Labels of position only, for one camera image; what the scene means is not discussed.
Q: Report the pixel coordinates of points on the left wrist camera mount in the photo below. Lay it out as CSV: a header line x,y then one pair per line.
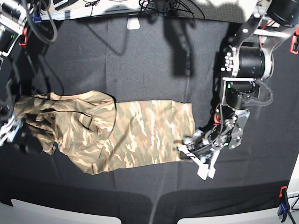
x,y
205,169

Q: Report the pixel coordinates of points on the orange clamp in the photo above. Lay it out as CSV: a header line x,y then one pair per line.
x,y
284,204
294,45
23,37

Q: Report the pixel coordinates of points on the camouflage t-shirt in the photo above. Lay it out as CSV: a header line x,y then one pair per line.
x,y
99,135

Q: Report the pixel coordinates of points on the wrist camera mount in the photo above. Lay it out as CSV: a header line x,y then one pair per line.
x,y
9,130
205,169

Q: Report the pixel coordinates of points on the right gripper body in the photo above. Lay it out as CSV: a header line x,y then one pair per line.
x,y
23,140

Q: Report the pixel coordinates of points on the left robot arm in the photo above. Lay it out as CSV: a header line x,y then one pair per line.
x,y
248,62

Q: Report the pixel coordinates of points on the orange clamp bottom right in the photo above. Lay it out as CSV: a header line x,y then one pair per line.
x,y
284,204

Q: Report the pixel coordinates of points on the white tape patch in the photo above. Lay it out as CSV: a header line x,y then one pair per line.
x,y
133,22

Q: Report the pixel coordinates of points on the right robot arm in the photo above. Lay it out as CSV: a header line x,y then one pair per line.
x,y
13,20

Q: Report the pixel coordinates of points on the orange clamp top left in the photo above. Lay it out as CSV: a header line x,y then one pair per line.
x,y
23,37

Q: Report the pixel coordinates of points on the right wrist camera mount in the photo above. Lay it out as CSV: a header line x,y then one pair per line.
x,y
9,130

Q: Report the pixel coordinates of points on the orange clamp top right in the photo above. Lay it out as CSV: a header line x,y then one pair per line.
x,y
294,45

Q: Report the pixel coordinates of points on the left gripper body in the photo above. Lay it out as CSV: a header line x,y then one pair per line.
x,y
225,131

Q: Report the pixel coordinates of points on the black table cloth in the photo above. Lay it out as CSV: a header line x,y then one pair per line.
x,y
169,58

